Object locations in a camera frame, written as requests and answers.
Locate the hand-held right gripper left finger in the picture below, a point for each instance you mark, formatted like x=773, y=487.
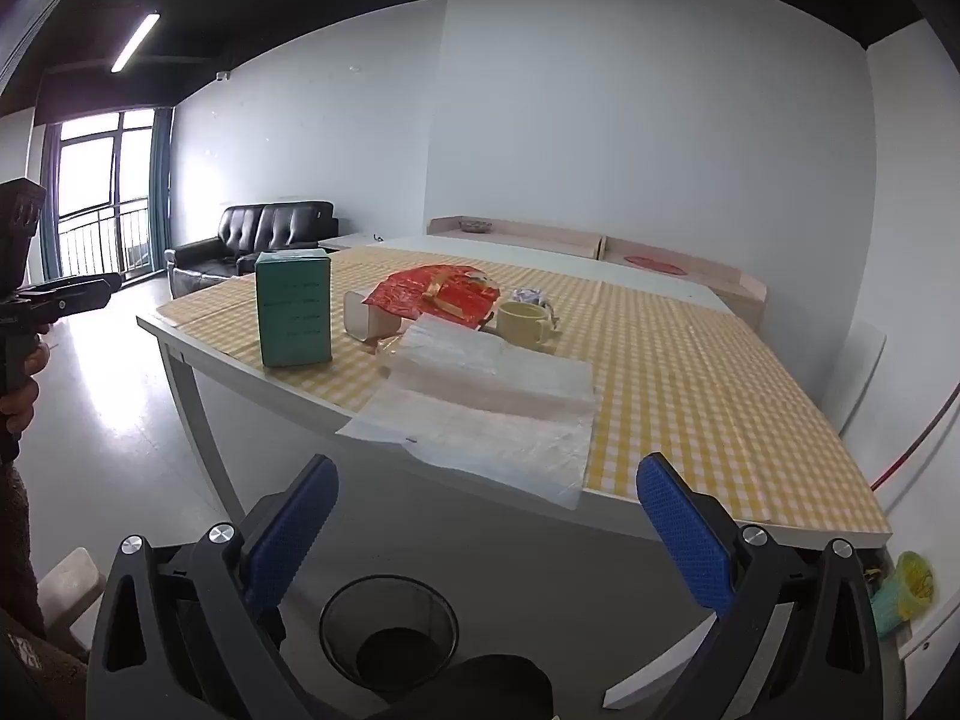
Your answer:
x=296, y=532

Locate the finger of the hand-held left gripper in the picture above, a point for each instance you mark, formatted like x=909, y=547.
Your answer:
x=75, y=294

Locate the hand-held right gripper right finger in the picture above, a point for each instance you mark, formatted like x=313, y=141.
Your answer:
x=686, y=540

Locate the white plastic container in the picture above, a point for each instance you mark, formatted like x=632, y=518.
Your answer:
x=371, y=319

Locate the red patterned gift bag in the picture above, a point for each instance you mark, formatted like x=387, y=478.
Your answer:
x=439, y=292

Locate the person's left forearm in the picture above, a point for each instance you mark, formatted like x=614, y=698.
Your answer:
x=22, y=615

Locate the person's left hand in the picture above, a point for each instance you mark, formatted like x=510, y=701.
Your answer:
x=21, y=399

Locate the large window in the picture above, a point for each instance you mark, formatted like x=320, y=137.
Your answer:
x=94, y=180

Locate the teal curtain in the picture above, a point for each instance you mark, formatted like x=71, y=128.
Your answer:
x=160, y=187

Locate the yellow checkered tablecloth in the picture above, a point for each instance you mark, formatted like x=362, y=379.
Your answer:
x=690, y=390

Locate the black leather sofa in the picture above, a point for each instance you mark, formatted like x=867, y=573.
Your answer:
x=255, y=229

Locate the ceiling tube light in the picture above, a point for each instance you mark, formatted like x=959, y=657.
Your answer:
x=136, y=42

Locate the teal cardboard box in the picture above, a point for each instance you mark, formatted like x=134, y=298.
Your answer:
x=294, y=307

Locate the yellow green plastic bag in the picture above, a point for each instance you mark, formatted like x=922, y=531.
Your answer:
x=911, y=585

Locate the white translucent plastic sheet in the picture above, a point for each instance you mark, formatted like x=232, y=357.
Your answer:
x=487, y=405

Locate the white leaning board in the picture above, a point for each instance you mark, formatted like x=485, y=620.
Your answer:
x=855, y=375

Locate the thin curved rod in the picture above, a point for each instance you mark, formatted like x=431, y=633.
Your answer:
x=911, y=444

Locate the light wooden bench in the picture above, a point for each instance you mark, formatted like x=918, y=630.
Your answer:
x=720, y=274
x=540, y=234

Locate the pale yellow mug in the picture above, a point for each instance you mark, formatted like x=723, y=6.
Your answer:
x=521, y=324

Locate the red round mat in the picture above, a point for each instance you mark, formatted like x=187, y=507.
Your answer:
x=655, y=264

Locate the low white side table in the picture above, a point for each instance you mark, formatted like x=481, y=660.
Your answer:
x=349, y=241

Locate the crumpled silver foil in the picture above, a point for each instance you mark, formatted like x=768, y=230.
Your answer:
x=534, y=296

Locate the small patterned bowl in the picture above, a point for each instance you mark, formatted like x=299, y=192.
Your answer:
x=475, y=225

